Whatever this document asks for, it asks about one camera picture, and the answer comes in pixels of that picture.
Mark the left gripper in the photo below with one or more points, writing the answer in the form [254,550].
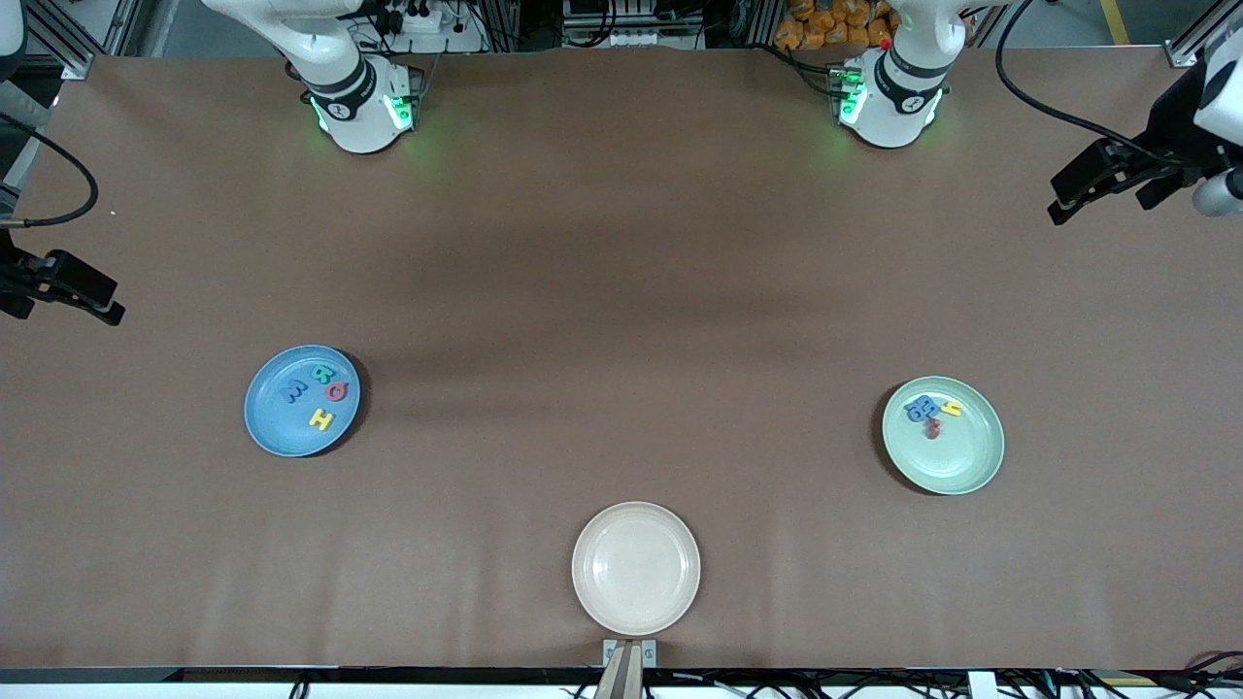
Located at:
[1168,128]

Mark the dark blue foam letter M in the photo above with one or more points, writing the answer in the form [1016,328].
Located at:
[294,392]

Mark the teal foam letter K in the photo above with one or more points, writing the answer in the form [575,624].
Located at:
[320,373]

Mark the yellow foam letter H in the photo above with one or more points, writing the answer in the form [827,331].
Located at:
[321,419]

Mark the red foam letter Q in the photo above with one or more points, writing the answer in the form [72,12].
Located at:
[342,386]

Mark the small yellow foam letter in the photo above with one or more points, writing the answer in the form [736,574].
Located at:
[951,409]

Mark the blue lowercase foam letter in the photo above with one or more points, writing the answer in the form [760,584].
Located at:
[929,400]

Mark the blue foam letter g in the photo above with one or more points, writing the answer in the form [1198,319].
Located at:
[916,413]

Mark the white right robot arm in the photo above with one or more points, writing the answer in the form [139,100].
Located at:
[350,87]

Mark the blue plate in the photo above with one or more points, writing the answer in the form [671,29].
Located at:
[282,427]

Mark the green plate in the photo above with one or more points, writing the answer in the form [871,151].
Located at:
[961,456]

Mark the beige plate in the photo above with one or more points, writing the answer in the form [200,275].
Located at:
[636,568]

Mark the pile of orange objects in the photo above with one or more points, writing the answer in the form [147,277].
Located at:
[816,29]

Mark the white power strip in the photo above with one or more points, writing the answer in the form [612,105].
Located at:
[442,41]

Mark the brown table cover mat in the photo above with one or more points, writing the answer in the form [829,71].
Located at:
[777,544]

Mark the aluminium frame post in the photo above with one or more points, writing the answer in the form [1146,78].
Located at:
[1187,53]
[80,66]

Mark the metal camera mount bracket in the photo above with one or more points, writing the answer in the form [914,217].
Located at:
[649,652]

